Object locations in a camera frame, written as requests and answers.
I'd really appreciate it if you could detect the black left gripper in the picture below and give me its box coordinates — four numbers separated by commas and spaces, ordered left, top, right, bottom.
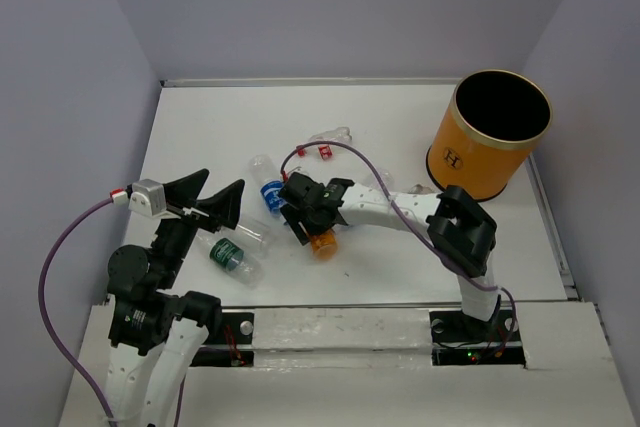
153, 166, 246, 284

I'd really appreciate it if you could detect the orange plastic pill bottle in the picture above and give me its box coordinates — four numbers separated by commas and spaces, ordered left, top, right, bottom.
310, 230, 338, 261

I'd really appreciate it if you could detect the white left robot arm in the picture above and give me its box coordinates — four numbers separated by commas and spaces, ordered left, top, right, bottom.
106, 169, 245, 426

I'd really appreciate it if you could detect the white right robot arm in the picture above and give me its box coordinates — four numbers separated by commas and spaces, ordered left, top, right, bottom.
279, 173, 502, 339

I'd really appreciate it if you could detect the orange cylindrical bin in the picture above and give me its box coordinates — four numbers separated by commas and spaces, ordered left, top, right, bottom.
425, 69, 553, 202

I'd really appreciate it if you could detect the clear plastic bottle no label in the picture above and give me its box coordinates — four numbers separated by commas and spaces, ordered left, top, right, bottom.
233, 217, 275, 255

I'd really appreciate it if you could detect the green label plastic bottle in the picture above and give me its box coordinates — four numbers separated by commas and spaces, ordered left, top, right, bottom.
196, 230, 264, 288

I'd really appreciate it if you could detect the red cap small bottle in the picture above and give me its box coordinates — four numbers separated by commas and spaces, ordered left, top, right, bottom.
296, 126, 353, 161

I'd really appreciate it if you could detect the silver bolt left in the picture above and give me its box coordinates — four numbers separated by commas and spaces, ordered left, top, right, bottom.
239, 321, 254, 336

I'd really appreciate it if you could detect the silver bolt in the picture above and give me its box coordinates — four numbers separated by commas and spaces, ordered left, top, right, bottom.
239, 321, 254, 336
431, 319, 444, 334

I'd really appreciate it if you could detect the silver bolt right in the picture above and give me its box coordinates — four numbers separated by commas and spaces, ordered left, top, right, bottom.
431, 319, 444, 334

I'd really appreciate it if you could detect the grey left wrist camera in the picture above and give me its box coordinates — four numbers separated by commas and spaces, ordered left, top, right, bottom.
110, 179, 168, 219

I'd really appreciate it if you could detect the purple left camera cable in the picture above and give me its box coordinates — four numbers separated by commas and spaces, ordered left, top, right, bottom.
38, 198, 117, 422

